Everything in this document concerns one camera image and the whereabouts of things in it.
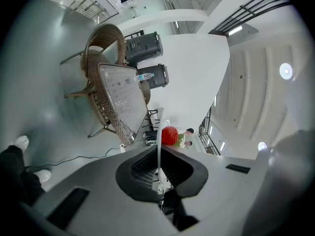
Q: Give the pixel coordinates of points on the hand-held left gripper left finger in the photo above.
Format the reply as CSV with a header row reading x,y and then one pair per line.
x,y
98,181

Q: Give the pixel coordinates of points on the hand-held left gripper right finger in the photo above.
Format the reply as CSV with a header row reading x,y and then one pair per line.
x,y
221,181

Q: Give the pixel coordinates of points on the red round fruit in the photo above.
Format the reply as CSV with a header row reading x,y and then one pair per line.
x,y
169,135

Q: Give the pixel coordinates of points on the white thin plastic strip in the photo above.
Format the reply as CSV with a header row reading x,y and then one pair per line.
x,y
160,141

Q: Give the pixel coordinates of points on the wicker glass-top table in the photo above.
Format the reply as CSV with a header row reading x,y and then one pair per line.
x,y
123,99

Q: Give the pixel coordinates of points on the black stair railing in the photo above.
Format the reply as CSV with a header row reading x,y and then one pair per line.
x,y
209,141

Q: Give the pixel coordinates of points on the round ceiling light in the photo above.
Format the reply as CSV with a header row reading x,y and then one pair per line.
x,y
262,146
286,70

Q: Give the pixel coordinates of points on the person's white shoe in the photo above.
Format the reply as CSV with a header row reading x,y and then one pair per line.
x,y
22,142
43,176

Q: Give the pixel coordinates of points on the person's black trouser legs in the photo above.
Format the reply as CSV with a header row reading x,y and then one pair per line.
x,y
14,171

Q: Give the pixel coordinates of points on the brown wicker chair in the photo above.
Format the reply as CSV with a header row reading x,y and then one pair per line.
x,y
146,92
108,36

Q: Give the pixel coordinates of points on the clear water bottle blue label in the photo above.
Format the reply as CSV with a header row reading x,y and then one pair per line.
x,y
144,77

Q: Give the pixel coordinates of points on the dark grey plastic bin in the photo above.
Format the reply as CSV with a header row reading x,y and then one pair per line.
x,y
157,76
142,45

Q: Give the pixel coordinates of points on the black balcony railing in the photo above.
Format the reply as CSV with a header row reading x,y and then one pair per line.
x,y
248,8

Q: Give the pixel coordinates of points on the silver metal railing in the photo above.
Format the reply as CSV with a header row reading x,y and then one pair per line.
x,y
93,4

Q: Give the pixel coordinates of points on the white chair black frame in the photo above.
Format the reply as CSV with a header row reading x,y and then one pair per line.
x,y
153,119

